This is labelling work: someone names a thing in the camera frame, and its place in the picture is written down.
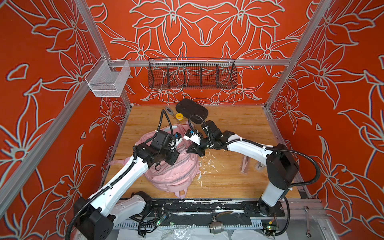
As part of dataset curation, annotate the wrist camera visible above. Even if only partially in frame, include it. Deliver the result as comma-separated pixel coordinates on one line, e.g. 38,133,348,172
184,129,202,146
150,130,182,152

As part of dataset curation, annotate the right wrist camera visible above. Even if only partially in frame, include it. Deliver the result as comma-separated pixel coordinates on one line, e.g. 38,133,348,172
184,129,202,146

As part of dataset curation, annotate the silver wrench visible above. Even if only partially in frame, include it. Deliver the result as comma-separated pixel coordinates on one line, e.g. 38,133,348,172
304,206,312,239

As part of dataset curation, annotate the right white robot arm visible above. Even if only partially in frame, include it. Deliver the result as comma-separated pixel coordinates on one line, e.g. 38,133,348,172
184,115,321,216

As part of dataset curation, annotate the black wire wall basket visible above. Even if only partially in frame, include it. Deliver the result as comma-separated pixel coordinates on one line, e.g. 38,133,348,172
148,57,238,90

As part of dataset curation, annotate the black pencil case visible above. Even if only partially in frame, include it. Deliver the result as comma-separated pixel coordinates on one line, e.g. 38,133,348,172
176,99,209,124

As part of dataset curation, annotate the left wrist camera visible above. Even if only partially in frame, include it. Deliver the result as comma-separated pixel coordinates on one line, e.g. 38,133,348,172
150,130,182,152

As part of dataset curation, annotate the metal ball valve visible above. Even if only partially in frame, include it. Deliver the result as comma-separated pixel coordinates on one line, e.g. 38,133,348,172
209,211,233,235

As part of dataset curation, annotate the clear eraser box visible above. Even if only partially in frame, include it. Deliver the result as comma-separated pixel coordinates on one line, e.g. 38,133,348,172
255,163,266,172

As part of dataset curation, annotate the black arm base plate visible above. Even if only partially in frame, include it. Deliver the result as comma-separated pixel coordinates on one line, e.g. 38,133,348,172
149,199,267,217

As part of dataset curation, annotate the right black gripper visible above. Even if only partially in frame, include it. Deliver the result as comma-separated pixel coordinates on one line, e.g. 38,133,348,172
183,136,215,157

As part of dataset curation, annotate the yellow tape roll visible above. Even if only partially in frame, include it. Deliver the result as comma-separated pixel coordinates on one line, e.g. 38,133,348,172
175,113,184,121

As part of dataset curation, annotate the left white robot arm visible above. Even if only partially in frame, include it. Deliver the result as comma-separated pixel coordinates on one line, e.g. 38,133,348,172
65,124,182,240

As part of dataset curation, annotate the pink student backpack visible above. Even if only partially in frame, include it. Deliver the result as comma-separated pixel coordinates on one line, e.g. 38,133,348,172
107,121,201,199

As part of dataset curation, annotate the white cable duct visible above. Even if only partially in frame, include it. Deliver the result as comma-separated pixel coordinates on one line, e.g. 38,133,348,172
113,219,263,231

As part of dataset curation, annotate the white wire wall basket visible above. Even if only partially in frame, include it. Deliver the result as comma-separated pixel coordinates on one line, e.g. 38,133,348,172
85,55,131,97

